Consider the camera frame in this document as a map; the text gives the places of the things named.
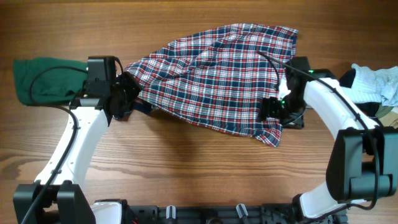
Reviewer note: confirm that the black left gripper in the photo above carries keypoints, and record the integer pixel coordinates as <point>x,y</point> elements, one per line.
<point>134,88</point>

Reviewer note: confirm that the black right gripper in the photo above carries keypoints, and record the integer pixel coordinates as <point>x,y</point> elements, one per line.
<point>269,109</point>

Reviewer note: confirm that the plaid shorts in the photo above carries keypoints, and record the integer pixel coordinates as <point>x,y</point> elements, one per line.
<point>218,78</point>

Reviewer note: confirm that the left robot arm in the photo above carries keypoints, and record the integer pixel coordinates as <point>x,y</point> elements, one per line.
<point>56,194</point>

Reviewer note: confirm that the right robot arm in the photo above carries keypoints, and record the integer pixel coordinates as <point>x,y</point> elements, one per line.
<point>362,167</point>

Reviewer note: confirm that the green folded cloth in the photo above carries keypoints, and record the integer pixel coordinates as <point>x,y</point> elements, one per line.
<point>48,80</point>

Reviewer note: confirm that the light blue striped garment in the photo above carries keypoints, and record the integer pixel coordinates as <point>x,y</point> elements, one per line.
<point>380,85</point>

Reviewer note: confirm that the olive tan garment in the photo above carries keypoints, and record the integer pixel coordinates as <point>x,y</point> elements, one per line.
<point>387,115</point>

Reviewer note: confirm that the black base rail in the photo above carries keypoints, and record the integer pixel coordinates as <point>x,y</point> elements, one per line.
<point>224,214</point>

